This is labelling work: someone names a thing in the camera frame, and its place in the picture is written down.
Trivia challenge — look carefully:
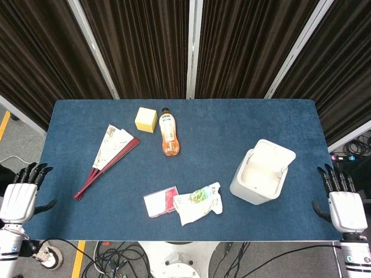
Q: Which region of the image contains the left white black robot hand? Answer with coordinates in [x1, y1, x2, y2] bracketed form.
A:
[0, 162, 57, 224]

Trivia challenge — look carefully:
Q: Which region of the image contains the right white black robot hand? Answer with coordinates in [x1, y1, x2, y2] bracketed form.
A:
[311, 163, 369, 234]

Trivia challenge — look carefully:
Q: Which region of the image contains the white plastic container lid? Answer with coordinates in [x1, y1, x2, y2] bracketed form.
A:
[249, 138, 297, 172]

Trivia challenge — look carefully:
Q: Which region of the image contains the white open-lid bin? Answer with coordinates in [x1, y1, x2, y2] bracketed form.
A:
[229, 148, 289, 206]

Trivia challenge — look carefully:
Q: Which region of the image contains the black power strip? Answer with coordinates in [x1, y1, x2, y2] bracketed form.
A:
[329, 154, 371, 162]

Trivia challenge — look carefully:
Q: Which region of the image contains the white sneaker shoe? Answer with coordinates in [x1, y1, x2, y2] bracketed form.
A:
[32, 239, 64, 270]

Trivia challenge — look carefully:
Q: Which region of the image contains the red ribbed paper folding fan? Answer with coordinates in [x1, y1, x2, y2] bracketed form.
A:
[74, 124, 141, 201]

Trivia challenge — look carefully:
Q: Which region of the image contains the red white flat packet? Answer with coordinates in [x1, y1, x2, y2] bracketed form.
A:
[143, 185, 178, 218]

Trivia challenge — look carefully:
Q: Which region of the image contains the crumpled white printed wrapper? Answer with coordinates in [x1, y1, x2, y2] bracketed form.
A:
[173, 181, 224, 226]

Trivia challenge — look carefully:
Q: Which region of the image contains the yellow foam cube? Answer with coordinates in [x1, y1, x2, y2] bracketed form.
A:
[134, 107, 158, 134]

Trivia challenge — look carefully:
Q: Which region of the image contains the orange drink plastic bottle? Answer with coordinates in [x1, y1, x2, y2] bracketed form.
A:
[160, 107, 181, 158]

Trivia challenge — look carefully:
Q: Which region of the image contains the blue felt table mat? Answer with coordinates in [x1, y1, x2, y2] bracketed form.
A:
[22, 99, 344, 242]

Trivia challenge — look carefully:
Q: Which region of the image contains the dark brown pleated curtain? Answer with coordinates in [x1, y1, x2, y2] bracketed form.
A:
[0, 0, 371, 145]

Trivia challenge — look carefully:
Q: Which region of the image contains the coiled black cable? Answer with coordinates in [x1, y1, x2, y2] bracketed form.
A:
[343, 133, 371, 159]

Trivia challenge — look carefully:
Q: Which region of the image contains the black floor cable bundle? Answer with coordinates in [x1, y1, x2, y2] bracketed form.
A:
[57, 239, 163, 278]

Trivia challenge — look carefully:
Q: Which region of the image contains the white partition frame post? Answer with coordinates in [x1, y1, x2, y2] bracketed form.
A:
[263, 0, 335, 100]
[67, 0, 121, 100]
[185, 0, 203, 100]

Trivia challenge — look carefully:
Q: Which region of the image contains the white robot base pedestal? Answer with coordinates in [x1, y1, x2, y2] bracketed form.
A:
[138, 241, 221, 278]

